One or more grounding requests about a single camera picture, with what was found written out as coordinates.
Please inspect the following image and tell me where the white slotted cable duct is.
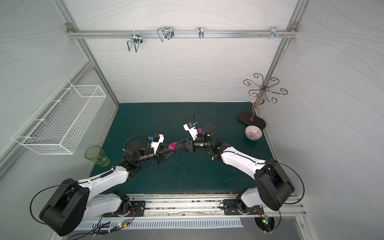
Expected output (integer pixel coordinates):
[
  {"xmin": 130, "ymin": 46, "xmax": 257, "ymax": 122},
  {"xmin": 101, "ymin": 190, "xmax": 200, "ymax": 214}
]
[{"xmin": 74, "ymin": 218, "xmax": 244, "ymax": 231}]

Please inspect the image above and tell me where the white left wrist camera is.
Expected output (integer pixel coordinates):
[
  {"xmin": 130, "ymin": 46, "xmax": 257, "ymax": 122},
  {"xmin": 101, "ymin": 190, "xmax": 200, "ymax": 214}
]
[{"xmin": 149, "ymin": 134, "xmax": 164, "ymax": 154}]

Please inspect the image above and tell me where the aluminium top crossbar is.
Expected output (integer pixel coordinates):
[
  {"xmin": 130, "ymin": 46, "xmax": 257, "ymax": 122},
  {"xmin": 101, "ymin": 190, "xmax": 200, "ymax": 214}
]
[{"xmin": 65, "ymin": 23, "xmax": 299, "ymax": 40}]

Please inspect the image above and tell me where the metal double hook left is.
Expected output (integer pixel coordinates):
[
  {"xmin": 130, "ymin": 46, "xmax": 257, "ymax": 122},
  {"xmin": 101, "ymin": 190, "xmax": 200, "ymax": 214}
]
[{"xmin": 127, "ymin": 33, "xmax": 143, "ymax": 53}]

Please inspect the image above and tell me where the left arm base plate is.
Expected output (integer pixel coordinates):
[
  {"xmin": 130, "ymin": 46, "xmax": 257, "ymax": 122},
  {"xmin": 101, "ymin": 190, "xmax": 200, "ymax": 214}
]
[{"xmin": 103, "ymin": 201, "xmax": 146, "ymax": 218}]

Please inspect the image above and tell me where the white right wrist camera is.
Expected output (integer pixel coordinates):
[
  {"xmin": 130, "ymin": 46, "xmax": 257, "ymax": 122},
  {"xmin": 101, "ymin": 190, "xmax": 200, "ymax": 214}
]
[{"xmin": 183, "ymin": 122, "xmax": 199, "ymax": 141}]

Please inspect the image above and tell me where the metal hook tree stand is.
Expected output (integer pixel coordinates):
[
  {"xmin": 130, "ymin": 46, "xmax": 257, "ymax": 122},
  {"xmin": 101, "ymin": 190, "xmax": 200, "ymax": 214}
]
[{"xmin": 237, "ymin": 73, "xmax": 288, "ymax": 130}]

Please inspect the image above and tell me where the green table mat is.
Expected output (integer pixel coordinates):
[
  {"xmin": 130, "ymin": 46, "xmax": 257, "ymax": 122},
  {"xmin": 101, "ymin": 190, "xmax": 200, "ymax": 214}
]
[{"xmin": 103, "ymin": 103, "xmax": 273, "ymax": 194}]

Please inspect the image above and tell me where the small metal hook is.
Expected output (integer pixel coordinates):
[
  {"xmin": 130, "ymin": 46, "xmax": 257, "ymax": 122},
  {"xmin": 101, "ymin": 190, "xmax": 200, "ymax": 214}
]
[{"xmin": 198, "ymin": 27, "xmax": 204, "ymax": 39}]

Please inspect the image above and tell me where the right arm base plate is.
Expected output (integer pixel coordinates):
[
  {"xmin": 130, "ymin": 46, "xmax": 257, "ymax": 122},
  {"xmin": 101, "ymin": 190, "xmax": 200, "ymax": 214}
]
[{"xmin": 219, "ymin": 199, "xmax": 264, "ymax": 216}]

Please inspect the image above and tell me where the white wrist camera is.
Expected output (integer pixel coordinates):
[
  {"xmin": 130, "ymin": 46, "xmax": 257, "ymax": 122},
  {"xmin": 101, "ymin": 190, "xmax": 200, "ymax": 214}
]
[
  {"xmin": 183, "ymin": 122, "xmax": 199, "ymax": 141},
  {"xmin": 149, "ymin": 134, "xmax": 164, "ymax": 154}
]

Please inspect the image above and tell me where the metal double hook middle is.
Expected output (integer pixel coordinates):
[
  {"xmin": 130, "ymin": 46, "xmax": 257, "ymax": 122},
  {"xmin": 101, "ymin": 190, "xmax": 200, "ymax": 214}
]
[{"xmin": 157, "ymin": 26, "xmax": 175, "ymax": 42}]

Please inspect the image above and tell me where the metal hook right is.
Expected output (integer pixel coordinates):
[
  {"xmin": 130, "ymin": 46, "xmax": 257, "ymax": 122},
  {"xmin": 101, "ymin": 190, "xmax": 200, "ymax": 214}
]
[{"xmin": 260, "ymin": 27, "xmax": 287, "ymax": 39}]

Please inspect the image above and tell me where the pink patterned bowl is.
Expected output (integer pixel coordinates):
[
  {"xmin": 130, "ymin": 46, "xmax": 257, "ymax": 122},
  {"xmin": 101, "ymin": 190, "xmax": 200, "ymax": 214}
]
[{"xmin": 245, "ymin": 126, "xmax": 263, "ymax": 141}]

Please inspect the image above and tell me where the metal double hook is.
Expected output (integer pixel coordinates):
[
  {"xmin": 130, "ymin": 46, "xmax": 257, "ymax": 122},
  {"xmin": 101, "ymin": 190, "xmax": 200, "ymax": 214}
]
[
  {"xmin": 157, "ymin": 26, "xmax": 175, "ymax": 42},
  {"xmin": 127, "ymin": 33, "xmax": 143, "ymax": 53}
]

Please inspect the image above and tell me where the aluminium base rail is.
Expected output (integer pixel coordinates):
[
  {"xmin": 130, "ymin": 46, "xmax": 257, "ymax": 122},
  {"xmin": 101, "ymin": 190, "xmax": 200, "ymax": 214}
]
[{"xmin": 80, "ymin": 194, "xmax": 307, "ymax": 223}]

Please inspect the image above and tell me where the white wire basket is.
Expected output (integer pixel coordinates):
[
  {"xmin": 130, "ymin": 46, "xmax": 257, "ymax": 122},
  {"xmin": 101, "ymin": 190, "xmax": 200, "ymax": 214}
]
[{"xmin": 12, "ymin": 80, "xmax": 106, "ymax": 155}]

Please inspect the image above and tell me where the green plastic cup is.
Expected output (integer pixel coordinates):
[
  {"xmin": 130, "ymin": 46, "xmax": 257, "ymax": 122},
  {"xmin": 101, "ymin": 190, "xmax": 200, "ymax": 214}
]
[{"xmin": 85, "ymin": 146, "xmax": 110, "ymax": 167}]

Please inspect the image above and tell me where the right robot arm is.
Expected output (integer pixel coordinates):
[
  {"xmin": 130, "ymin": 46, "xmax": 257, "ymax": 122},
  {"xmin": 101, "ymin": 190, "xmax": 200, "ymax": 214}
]
[{"xmin": 171, "ymin": 126, "xmax": 295, "ymax": 215}]

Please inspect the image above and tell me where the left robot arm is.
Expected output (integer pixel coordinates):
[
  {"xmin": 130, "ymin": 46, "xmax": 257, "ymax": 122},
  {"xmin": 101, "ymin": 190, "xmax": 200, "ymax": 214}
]
[{"xmin": 33, "ymin": 134, "xmax": 176, "ymax": 237}]

